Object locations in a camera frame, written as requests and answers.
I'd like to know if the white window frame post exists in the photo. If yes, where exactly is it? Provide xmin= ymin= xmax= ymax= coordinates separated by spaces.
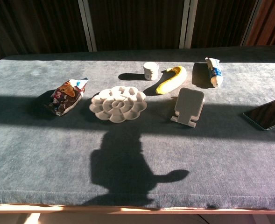
xmin=240 ymin=0 xmax=262 ymax=46
xmin=78 ymin=0 xmax=98 ymax=52
xmin=179 ymin=0 xmax=197 ymax=49

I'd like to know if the white flower paint palette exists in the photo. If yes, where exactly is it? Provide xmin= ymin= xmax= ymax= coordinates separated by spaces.
xmin=89 ymin=85 xmax=148 ymax=123

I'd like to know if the yellow banana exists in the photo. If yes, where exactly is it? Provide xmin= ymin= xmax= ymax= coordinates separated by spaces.
xmin=156 ymin=66 xmax=188 ymax=95

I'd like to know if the blue-grey table cloth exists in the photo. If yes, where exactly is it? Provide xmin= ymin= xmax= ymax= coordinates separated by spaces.
xmin=0 ymin=48 xmax=275 ymax=210

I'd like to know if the crumpled brown snack bag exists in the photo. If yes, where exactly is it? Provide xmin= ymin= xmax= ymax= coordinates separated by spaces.
xmin=44 ymin=78 xmax=89 ymax=116

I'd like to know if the black smartphone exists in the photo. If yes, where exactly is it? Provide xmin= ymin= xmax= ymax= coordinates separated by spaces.
xmin=243 ymin=98 xmax=275 ymax=131

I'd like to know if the white blue toothpaste tube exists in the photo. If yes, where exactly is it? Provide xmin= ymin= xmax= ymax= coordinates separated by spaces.
xmin=205 ymin=57 xmax=224 ymax=88

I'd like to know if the red-orange curtain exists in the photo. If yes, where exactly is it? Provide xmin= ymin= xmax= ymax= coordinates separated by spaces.
xmin=246 ymin=0 xmax=275 ymax=46

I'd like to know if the small white jar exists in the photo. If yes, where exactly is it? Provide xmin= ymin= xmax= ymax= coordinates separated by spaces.
xmin=143 ymin=62 xmax=160 ymax=81

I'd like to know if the dark brown curtain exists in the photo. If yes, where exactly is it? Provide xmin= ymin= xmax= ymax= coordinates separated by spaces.
xmin=87 ymin=0 xmax=185 ymax=51
xmin=190 ymin=0 xmax=258 ymax=49
xmin=0 ymin=0 xmax=89 ymax=62

